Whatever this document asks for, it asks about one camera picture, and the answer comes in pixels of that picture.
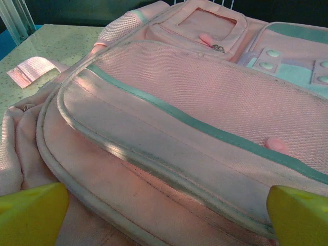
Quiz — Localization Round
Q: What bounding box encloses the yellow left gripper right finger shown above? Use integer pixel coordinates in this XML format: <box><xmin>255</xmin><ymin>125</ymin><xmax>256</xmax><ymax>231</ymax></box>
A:
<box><xmin>266</xmin><ymin>184</ymin><xmax>328</xmax><ymax>246</ymax></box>

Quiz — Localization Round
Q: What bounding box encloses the pink student backpack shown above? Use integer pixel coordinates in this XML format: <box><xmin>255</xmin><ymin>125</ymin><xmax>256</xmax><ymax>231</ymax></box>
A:
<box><xmin>0</xmin><ymin>0</ymin><xmax>328</xmax><ymax>246</ymax></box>

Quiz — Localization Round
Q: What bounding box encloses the aluminium frame post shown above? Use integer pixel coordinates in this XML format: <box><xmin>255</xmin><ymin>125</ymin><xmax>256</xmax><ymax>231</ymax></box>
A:
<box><xmin>0</xmin><ymin>0</ymin><xmax>35</xmax><ymax>46</ymax></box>

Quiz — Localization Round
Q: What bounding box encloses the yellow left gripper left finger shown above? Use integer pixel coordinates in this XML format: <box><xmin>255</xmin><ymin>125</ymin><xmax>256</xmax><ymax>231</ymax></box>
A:
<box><xmin>0</xmin><ymin>182</ymin><xmax>70</xmax><ymax>246</ymax></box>

